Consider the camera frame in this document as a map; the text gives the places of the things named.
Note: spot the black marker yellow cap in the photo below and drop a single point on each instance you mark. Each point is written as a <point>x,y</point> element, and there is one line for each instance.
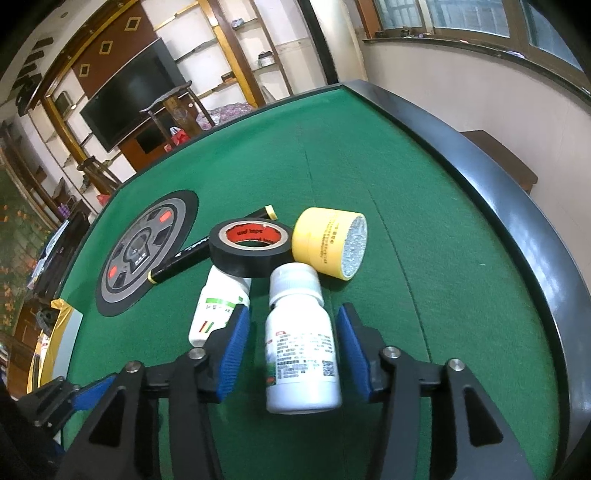
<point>196,252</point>

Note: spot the floral wall painting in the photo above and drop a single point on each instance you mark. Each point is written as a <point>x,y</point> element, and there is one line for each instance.
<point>22,237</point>

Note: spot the yellow tape roll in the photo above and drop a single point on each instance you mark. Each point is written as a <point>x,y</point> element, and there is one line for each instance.
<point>333,242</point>

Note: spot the dark wooden chair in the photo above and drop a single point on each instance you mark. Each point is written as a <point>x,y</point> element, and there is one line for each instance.
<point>178,111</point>

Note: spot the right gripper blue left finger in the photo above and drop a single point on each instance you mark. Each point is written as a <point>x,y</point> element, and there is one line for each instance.
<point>119,439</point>

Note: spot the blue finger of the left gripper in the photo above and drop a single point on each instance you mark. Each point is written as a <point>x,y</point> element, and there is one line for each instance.
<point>86,398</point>

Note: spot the white tray with gold rim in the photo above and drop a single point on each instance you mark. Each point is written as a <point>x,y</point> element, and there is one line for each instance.
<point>52,354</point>

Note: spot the window with metal grille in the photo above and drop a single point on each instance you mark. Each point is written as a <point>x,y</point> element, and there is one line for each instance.
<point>516,28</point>

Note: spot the white bottle green stripe label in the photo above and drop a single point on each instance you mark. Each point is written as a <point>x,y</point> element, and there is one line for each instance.
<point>216,302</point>

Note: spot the black electrical tape roll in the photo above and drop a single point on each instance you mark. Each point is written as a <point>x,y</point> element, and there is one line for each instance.
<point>250,247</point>

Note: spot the black flat television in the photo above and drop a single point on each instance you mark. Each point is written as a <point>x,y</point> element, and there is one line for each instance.
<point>115,110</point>

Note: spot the white bottle small text label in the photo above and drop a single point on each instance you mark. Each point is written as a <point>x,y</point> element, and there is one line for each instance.
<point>302,375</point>

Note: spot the round grey table centre console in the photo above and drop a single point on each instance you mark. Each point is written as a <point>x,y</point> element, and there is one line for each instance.
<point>155,235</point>

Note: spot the red plastic bag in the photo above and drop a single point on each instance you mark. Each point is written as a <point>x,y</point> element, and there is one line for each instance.
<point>178,136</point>

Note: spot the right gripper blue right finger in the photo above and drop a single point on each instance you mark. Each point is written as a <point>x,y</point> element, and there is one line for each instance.
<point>470,438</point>

